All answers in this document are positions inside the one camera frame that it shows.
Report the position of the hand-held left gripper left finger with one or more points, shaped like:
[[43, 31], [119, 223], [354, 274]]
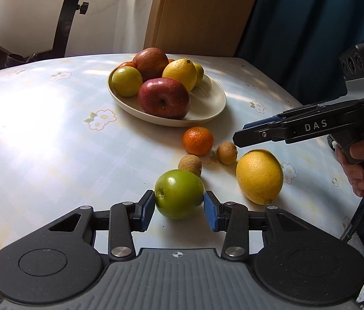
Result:
[[148, 210]]

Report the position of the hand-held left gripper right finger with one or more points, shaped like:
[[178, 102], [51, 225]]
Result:
[[211, 211]]

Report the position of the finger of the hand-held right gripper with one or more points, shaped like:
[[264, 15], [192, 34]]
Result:
[[262, 122], [259, 137]]

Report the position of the bright green apple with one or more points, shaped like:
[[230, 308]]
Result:
[[178, 193]]

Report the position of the beige round plate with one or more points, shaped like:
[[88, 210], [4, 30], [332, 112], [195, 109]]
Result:
[[207, 103]]

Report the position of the large yellow-green apple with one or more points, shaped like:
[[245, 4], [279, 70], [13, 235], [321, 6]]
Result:
[[198, 74]]

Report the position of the yellow lemon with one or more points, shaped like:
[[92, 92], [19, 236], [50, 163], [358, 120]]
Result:
[[180, 72]]

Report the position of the dark red apple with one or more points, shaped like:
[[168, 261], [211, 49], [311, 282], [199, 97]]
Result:
[[164, 98]]

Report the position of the large red-brown apple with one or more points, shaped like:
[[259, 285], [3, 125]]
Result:
[[149, 61]]

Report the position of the small yellow-green apple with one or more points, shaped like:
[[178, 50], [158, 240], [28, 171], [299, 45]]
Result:
[[126, 80]]

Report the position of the brown kiwi fruit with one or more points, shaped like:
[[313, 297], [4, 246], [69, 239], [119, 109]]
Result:
[[190, 164], [226, 152]]

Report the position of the large yellow citrus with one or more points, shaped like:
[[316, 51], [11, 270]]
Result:
[[259, 174]]

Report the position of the dark blue curtain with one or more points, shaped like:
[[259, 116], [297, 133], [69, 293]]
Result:
[[298, 22]]

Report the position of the wooden board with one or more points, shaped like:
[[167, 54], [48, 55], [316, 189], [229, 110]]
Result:
[[194, 13]]

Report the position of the black exercise bike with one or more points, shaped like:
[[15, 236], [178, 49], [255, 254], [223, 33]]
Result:
[[64, 29]]

